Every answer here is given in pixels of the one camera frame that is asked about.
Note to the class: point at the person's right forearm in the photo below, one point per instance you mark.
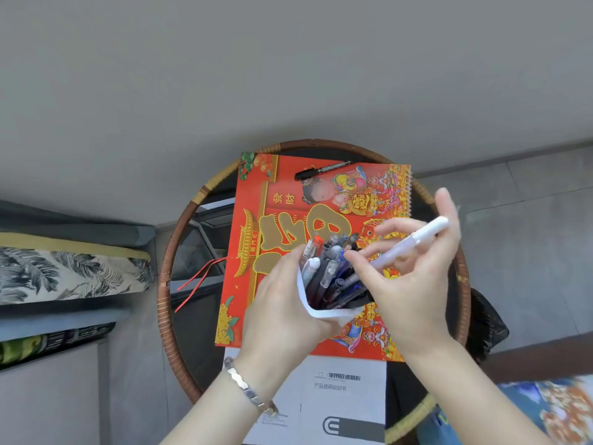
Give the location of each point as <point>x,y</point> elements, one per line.
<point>468,398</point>

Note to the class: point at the person's right thumb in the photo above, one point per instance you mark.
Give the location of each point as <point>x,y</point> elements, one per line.
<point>363,271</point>

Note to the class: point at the white pen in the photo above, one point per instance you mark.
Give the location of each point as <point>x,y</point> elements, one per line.
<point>419,237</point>

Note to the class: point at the black marker pen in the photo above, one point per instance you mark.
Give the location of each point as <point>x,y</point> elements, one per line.
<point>319,170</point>

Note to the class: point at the leaf print cushion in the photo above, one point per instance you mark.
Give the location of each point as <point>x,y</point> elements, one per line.
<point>69,275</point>

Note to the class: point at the person's left thumb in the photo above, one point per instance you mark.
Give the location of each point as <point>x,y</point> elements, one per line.
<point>282,268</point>

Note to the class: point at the red gold spiral calendar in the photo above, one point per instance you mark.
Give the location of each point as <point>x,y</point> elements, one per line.
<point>282,213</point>

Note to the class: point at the blue patterned cloth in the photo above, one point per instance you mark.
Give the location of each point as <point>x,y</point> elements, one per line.
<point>546,412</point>

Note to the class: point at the brown wooden bar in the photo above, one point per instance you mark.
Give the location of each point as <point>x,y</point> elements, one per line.
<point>542,359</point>

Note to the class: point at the bunch of assorted pens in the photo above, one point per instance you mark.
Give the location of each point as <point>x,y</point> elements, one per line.
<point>331,273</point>

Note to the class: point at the person's right hand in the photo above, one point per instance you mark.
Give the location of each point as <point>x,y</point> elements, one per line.
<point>419,301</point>

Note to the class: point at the black plastic bag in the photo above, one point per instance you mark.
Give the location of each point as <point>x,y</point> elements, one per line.
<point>486,324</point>

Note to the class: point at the white manual booklet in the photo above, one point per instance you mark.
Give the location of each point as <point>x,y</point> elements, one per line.
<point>338,398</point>

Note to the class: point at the person's left hand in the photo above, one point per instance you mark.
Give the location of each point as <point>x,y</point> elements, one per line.
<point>273,324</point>

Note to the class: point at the grey cabinet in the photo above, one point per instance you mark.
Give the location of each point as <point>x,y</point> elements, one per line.
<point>46,403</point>

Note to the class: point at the person's right middle finger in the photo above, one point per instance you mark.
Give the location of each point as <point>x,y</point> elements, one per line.
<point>398,225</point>

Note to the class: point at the green black patterned cushion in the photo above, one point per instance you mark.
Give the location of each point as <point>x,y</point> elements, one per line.
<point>46,345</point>

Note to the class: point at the round rattan glass table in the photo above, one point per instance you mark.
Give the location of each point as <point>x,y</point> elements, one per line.
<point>169,291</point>

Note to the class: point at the person's left forearm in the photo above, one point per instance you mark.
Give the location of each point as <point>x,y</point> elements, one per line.
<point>227,412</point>

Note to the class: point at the black cushion yellow trim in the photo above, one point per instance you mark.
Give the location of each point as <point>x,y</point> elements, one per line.
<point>403,403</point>

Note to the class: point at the white pen holder cup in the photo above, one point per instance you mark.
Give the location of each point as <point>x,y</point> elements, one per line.
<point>324,313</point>

